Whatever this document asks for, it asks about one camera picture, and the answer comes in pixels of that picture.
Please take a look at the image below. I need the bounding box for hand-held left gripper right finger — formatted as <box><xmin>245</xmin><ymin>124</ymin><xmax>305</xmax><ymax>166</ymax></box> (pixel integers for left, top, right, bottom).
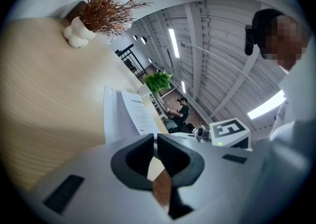
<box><xmin>158</xmin><ymin>134</ymin><xmax>262</xmax><ymax>224</ymax></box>

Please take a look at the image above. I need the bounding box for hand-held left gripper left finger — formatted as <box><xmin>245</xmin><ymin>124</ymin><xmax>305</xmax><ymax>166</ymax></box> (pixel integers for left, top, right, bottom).
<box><xmin>32</xmin><ymin>134</ymin><xmax>173</xmax><ymax>224</ymax></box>

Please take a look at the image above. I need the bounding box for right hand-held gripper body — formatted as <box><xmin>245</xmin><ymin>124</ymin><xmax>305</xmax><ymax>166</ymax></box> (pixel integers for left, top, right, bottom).
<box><xmin>196</xmin><ymin>118</ymin><xmax>251</xmax><ymax>149</ymax></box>

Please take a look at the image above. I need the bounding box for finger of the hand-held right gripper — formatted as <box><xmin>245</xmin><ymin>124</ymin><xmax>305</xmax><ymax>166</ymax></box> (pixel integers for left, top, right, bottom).
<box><xmin>170</xmin><ymin>132</ymin><xmax>198</xmax><ymax>141</ymax></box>

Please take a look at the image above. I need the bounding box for white book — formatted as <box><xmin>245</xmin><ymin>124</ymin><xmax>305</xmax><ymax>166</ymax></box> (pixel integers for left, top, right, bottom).
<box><xmin>103</xmin><ymin>85</ymin><xmax>164</xmax><ymax>144</ymax></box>

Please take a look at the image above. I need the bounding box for green plant in white pot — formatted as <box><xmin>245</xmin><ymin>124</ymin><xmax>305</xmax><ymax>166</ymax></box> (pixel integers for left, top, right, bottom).
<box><xmin>137</xmin><ymin>71</ymin><xmax>173</xmax><ymax>97</ymax></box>

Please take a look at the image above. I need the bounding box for person's white shirt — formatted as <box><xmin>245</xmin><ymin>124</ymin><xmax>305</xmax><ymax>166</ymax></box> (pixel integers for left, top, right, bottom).
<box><xmin>246</xmin><ymin>66</ymin><xmax>316</xmax><ymax>224</ymax></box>

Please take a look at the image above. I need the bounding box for light wooden table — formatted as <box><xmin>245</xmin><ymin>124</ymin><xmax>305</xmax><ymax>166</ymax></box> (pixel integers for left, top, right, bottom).
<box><xmin>0</xmin><ymin>17</ymin><xmax>170</xmax><ymax>191</ymax></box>

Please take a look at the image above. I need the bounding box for person's head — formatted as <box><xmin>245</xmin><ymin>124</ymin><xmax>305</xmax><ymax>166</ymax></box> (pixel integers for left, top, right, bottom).
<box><xmin>251</xmin><ymin>7</ymin><xmax>311</xmax><ymax>70</ymax></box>

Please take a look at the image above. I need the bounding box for black metal railing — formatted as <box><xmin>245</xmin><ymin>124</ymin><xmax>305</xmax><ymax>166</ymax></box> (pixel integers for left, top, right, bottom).
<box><xmin>115</xmin><ymin>44</ymin><xmax>146</xmax><ymax>79</ymax></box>

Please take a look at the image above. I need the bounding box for brown dried plant white vase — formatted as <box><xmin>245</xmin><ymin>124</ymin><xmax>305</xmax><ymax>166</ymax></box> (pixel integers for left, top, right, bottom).
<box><xmin>63</xmin><ymin>0</ymin><xmax>153</xmax><ymax>48</ymax></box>

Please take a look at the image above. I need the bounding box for black head-worn camera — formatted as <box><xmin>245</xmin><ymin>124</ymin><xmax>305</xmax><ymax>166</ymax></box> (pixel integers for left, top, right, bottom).
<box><xmin>244</xmin><ymin>24</ymin><xmax>256</xmax><ymax>56</ymax></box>

